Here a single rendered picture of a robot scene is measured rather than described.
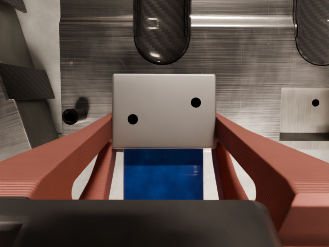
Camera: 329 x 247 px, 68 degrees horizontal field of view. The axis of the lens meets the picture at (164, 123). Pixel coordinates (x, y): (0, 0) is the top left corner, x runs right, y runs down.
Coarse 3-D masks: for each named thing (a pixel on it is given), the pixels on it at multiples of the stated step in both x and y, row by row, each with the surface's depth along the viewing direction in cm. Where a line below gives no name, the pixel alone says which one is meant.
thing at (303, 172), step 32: (224, 128) 10; (224, 160) 11; (256, 160) 7; (288, 160) 7; (320, 160) 7; (224, 192) 11; (256, 192) 7; (288, 192) 5; (320, 192) 5; (288, 224) 6; (320, 224) 6
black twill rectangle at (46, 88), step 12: (0, 72) 19; (12, 72) 20; (24, 72) 22; (36, 72) 23; (0, 84) 19; (12, 84) 20; (24, 84) 21; (36, 84) 23; (48, 84) 25; (12, 96) 19; (24, 96) 21; (36, 96) 22; (48, 96) 24
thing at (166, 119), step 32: (128, 96) 12; (160, 96) 12; (192, 96) 12; (128, 128) 11; (160, 128) 12; (192, 128) 12; (128, 160) 13; (160, 160) 13; (192, 160) 13; (128, 192) 13; (160, 192) 13; (192, 192) 13
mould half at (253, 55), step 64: (64, 0) 16; (128, 0) 16; (192, 0) 16; (256, 0) 16; (64, 64) 16; (128, 64) 16; (192, 64) 16; (256, 64) 16; (64, 128) 17; (256, 128) 17
